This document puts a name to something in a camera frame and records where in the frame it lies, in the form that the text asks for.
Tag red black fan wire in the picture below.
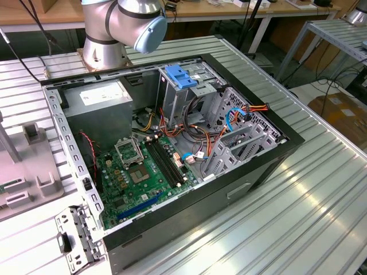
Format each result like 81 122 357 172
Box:
79 131 100 172

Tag black cable bundle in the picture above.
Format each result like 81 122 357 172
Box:
184 96 209 135

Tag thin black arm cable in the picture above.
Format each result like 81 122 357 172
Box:
0 0 54 84

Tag black tripod stand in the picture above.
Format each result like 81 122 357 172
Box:
236 0 264 55

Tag grey power supply unit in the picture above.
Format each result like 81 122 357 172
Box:
61 79 134 144

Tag silver expansion slot bracket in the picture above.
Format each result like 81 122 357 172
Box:
54 203 106 273

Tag blue plastic drive latch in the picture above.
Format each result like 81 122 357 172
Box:
165 65 198 90

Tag orange yellow power wire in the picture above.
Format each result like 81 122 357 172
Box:
205 103 271 170

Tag black open PC case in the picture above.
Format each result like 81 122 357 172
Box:
39 53 305 273

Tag silver disk bay cage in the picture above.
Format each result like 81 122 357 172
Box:
200 87 288 183

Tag black case fan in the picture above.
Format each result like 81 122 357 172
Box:
77 130 104 193

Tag blue data wire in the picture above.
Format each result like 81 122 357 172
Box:
225 106 251 133

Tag green motherboard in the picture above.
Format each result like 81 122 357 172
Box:
96 134 198 230

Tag orange red wire bundle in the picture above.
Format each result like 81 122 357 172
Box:
159 108 214 161

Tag short blue wire white plug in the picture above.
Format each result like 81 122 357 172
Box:
181 153 209 164

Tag blue expansion slot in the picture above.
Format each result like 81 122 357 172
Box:
116 191 164 222

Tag metal socket cover frame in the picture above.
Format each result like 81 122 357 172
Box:
114 136 144 168

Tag grey parts rack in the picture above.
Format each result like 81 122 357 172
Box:
0 110 68 221

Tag CPU socket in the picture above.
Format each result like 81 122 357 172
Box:
128 165 155 186

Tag long wooden desk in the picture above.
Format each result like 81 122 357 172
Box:
0 0 342 55

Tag yellow black wire bundle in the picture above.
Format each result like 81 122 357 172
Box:
134 108 158 133

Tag green RAM stick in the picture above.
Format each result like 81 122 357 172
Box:
0 179 23 194

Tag black RAM slot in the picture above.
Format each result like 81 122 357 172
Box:
145 139 178 189
153 137 186 186

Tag cardboard box with labels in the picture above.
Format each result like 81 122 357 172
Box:
307 91 367 146

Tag silver optical drive cage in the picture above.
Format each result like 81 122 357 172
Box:
157 61 228 128

